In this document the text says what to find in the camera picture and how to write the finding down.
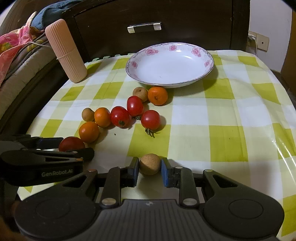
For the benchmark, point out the white floral ceramic plate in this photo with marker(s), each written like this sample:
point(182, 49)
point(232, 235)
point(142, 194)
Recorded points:
point(170, 65)

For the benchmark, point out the wall power socket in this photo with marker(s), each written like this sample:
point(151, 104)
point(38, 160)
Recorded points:
point(257, 42)

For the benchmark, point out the blue cloth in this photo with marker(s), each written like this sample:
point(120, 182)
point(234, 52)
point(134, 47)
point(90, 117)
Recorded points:
point(52, 13)

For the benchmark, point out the silver drawer handle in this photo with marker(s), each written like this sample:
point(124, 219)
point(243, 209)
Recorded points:
point(146, 27)

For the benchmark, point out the red cherry tomato with stem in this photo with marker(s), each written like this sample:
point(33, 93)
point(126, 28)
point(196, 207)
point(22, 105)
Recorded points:
point(151, 121)

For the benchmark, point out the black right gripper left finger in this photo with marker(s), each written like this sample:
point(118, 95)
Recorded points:
point(117, 179)

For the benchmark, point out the pink floral cloth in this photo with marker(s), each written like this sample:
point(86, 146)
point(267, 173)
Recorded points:
point(13, 41)

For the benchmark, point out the orange mandarin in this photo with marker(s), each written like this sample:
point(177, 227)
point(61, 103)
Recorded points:
point(89, 132)
point(157, 95)
point(102, 117)

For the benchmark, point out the green white checkered tablecloth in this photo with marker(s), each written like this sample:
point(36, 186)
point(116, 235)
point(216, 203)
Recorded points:
point(238, 121)

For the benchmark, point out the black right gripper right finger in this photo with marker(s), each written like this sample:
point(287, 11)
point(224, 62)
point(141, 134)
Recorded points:
point(181, 178)

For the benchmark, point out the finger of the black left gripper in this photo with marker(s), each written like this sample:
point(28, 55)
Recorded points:
point(9, 142)
point(86, 154)

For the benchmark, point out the large red tomato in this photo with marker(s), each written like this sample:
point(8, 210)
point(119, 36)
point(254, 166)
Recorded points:
point(71, 144)

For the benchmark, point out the dark wooden cabinet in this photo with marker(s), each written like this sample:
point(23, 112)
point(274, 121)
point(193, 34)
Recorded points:
point(108, 28)

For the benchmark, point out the pink ribbed cylindrical container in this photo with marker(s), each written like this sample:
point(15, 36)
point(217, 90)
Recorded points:
point(64, 47)

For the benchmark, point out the brown longan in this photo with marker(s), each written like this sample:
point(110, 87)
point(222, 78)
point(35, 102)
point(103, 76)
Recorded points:
point(88, 114)
point(141, 92)
point(149, 164)

